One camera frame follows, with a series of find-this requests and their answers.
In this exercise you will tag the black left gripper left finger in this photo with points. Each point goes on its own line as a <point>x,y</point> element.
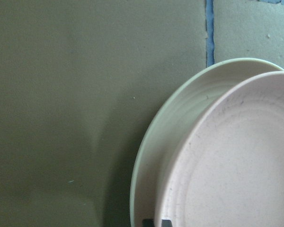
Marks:
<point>147,223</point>

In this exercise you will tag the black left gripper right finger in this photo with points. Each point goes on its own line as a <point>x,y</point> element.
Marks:
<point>166,223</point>

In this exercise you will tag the pink plate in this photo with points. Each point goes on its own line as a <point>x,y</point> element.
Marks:
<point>229,170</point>

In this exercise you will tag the cream white plate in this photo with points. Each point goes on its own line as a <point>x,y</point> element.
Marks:
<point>174,119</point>

